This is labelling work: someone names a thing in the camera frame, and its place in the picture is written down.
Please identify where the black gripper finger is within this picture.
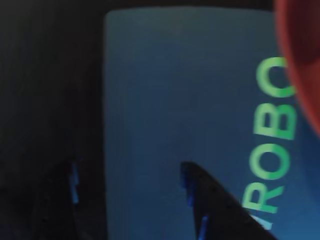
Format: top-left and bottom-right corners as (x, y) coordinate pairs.
(0, 158), (86, 240)
(180, 161), (276, 240)

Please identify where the red bowl with black outside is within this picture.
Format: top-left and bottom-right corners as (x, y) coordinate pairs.
(272, 0), (320, 138)

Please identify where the grey mat with WOWROBO print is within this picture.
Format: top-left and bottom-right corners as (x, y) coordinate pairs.
(103, 9), (320, 240)

